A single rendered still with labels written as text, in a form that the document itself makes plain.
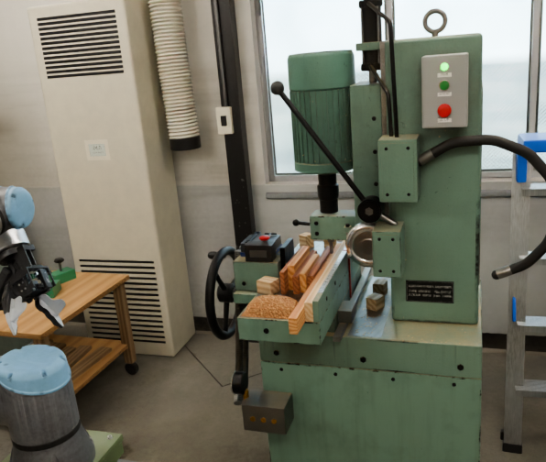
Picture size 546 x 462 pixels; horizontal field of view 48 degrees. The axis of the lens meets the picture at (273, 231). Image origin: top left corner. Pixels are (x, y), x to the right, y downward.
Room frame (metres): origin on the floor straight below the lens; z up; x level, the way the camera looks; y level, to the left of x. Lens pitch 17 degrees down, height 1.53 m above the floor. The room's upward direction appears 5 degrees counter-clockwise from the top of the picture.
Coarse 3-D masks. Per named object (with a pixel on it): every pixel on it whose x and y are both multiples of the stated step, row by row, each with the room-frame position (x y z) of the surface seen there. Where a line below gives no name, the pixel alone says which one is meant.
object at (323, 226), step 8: (312, 216) 1.63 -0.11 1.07; (320, 216) 1.62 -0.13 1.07; (328, 216) 1.62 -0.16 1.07; (336, 216) 1.61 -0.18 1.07; (344, 216) 1.60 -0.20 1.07; (352, 216) 1.59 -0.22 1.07; (312, 224) 1.63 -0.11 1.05; (320, 224) 1.62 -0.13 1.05; (328, 224) 1.62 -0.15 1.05; (336, 224) 1.61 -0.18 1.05; (344, 224) 1.60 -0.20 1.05; (352, 224) 1.59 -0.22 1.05; (312, 232) 1.63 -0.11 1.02; (320, 232) 1.62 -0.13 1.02; (328, 232) 1.62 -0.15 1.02; (336, 232) 1.61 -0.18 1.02; (328, 240) 1.64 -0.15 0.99
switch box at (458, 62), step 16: (432, 64) 1.39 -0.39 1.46; (464, 64) 1.37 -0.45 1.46; (432, 80) 1.39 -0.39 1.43; (448, 80) 1.38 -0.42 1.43; (464, 80) 1.37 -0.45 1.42; (432, 96) 1.39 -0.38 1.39; (448, 96) 1.38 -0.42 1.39; (464, 96) 1.37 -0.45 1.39; (432, 112) 1.39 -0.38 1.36; (464, 112) 1.37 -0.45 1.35
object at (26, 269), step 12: (12, 252) 1.35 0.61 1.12; (24, 252) 1.35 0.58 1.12; (0, 264) 1.37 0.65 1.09; (12, 264) 1.36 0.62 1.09; (24, 264) 1.34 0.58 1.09; (36, 264) 1.35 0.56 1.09; (12, 276) 1.35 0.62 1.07; (24, 276) 1.32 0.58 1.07; (36, 276) 1.34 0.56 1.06; (48, 276) 1.36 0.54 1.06; (12, 288) 1.31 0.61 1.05; (24, 288) 1.32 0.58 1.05; (36, 288) 1.32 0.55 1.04; (48, 288) 1.34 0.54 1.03; (24, 300) 1.33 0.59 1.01
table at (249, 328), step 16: (352, 272) 1.69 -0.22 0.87; (336, 304) 1.48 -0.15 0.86; (240, 320) 1.37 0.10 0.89; (256, 320) 1.36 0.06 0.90; (272, 320) 1.34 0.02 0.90; (288, 320) 1.33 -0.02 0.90; (240, 336) 1.37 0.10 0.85; (256, 336) 1.36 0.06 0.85; (272, 336) 1.34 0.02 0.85; (288, 336) 1.33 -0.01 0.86; (304, 336) 1.32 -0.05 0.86; (320, 336) 1.31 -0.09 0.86
